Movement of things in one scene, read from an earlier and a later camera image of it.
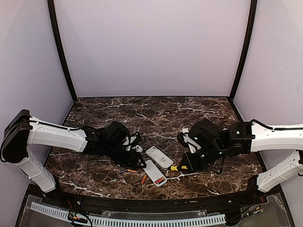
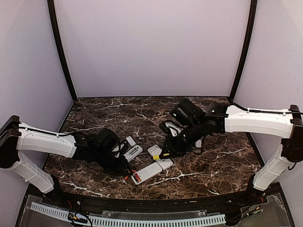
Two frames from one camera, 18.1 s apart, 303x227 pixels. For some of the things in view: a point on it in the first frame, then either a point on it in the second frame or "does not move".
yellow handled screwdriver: [174, 168] -> [156, 157]
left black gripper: [131, 160] -> [120, 168]
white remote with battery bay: [160, 157] does not move
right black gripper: [187, 159] -> [174, 149]
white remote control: [158, 179] -> [143, 175]
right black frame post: [245, 49] does not move
